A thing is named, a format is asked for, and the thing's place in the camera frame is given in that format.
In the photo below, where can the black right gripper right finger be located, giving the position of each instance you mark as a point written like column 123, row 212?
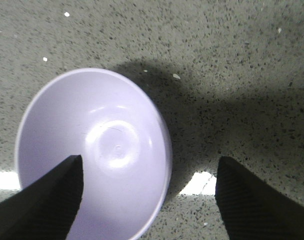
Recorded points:
column 253, row 210

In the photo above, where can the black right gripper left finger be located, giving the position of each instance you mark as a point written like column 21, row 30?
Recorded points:
column 47, row 208

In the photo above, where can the purple plastic bowl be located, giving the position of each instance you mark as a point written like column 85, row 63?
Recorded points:
column 122, row 138

